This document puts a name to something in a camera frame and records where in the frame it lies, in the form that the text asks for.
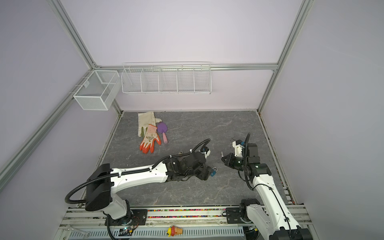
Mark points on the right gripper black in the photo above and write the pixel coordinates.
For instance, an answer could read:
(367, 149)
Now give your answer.
(230, 162)

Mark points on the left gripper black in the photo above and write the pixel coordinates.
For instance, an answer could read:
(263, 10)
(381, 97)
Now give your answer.
(205, 172)

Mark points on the blue padlock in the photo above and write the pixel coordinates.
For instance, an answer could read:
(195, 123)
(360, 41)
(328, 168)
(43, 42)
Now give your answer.
(213, 171)

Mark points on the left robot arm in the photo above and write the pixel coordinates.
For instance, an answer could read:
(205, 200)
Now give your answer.
(105, 182)

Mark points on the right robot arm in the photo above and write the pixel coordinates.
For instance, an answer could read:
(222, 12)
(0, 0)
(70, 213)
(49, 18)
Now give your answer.
(272, 218)

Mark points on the purple pink toy shovel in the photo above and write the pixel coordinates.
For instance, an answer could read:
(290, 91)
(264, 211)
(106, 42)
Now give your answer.
(162, 129)

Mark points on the orange work glove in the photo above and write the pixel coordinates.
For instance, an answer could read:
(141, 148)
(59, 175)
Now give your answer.
(151, 136)

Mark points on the yellow red toy figure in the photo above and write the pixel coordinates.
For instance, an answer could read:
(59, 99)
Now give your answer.
(174, 231)

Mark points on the white mesh box basket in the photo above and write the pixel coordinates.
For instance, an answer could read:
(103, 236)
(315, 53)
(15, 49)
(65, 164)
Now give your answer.
(99, 90)

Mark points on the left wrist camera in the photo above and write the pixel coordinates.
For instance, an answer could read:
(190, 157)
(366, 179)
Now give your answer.
(206, 151)

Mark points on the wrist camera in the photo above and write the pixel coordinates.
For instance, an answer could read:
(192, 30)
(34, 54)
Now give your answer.
(206, 151)
(238, 148)

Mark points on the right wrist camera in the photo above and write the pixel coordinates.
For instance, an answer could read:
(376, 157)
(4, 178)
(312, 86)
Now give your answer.
(238, 148)

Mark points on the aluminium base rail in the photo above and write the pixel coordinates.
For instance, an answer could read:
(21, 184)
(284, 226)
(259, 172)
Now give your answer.
(152, 217)

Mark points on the white wire basket rack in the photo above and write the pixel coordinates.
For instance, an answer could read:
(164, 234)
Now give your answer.
(167, 78)

